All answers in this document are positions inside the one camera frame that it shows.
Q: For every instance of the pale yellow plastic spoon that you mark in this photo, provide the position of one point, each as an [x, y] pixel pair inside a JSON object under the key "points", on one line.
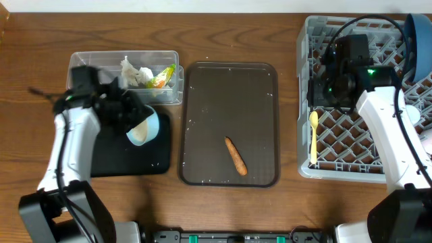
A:
{"points": [[314, 122]]}

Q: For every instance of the dark brown serving tray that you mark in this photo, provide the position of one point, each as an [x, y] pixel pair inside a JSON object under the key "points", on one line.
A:
{"points": [[234, 100]]}

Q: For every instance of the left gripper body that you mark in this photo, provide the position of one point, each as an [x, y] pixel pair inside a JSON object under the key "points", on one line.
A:
{"points": [[123, 115]]}

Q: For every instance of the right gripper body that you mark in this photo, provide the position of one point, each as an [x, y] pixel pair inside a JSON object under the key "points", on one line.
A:
{"points": [[327, 94]]}

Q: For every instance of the yellow green snack wrapper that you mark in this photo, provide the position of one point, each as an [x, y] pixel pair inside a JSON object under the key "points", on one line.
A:
{"points": [[161, 79]]}

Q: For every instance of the light blue plastic cup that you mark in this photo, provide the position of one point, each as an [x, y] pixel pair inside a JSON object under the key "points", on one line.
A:
{"points": [[413, 113]]}

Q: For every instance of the black waste bin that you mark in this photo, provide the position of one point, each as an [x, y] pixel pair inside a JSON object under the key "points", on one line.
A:
{"points": [[115, 155]]}

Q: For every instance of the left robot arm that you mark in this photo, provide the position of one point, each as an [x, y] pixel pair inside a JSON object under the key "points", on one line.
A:
{"points": [[64, 207]]}

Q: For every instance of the clear plastic waste bin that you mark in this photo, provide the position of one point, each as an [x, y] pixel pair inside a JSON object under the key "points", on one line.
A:
{"points": [[151, 62]]}

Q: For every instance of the light blue rice bowl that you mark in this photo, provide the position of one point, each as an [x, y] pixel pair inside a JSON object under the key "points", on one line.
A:
{"points": [[146, 131]]}

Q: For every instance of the dark blue plate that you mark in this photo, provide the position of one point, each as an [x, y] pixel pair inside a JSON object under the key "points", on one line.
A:
{"points": [[417, 27]]}

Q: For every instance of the pink plastic cup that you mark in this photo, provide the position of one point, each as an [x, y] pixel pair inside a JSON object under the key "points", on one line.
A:
{"points": [[426, 141]]}

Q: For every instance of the orange carrot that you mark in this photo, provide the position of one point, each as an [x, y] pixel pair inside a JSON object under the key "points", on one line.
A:
{"points": [[238, 162]]}

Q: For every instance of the grey dishwasher rack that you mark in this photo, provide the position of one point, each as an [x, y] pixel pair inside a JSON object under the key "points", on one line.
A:
{"points": [[345, 148]]}

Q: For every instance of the white tissue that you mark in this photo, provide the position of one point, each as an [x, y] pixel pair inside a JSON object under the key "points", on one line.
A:
{"points": [[133, 77]]}

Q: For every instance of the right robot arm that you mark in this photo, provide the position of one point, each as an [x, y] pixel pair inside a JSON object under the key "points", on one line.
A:
{"points": [[404, 215]]}

